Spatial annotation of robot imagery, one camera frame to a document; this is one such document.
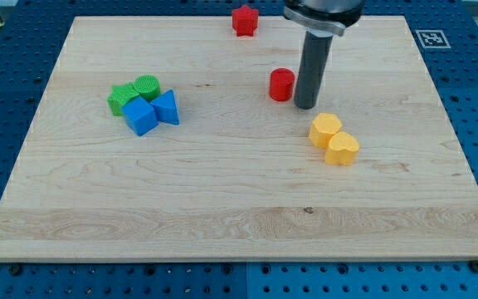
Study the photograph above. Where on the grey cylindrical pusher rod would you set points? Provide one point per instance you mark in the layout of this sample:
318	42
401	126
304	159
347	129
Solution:
313	60

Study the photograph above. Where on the red cylinder block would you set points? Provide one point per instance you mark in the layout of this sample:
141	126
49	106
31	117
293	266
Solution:
281	84

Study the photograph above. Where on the red star block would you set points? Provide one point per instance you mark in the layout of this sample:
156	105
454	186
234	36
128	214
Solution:
245	20

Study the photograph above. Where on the green star block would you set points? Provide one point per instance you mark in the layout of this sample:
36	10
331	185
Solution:
120	96

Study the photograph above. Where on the yellow hexagon block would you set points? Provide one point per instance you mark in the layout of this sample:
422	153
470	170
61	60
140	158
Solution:
323	127

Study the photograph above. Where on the yellow heart block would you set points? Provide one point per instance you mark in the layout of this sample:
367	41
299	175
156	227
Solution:
342	149

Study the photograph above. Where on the white fiducial marker tag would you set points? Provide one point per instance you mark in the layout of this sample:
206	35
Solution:
432	39

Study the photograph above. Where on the blue triangle block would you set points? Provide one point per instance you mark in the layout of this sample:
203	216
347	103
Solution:
165	108

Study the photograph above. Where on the green cylinder block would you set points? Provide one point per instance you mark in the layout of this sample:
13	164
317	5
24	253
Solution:
148	87

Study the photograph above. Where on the wooden board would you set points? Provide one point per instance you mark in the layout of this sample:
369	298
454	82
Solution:
238	179

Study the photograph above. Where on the blue cube block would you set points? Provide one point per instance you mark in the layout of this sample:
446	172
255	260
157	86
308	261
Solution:
140	116

